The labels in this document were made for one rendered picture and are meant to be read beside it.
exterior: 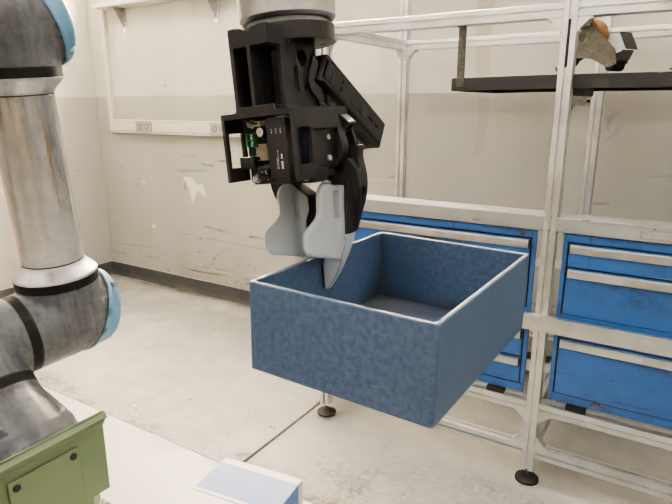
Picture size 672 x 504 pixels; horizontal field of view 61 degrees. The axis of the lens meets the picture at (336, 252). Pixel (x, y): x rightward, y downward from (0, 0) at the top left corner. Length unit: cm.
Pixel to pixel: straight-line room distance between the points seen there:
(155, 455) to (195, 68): 301
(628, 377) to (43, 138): 169
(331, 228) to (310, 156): 7
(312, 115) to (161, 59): 360
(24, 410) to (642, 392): 167
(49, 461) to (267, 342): 47
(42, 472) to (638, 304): 159
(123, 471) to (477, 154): 221
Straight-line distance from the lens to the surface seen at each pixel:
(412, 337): 35
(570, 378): 201
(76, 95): 446
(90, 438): 86
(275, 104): 45
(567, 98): 181
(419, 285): 57
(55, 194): 87
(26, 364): 89
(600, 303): 191
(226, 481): 81
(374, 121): 53
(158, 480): 98
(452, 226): 197
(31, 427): 82
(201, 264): 396
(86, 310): 91
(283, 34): 44
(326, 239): 46
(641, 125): 267
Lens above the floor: 126
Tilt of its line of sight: 15 degrees down
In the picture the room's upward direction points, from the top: straight up
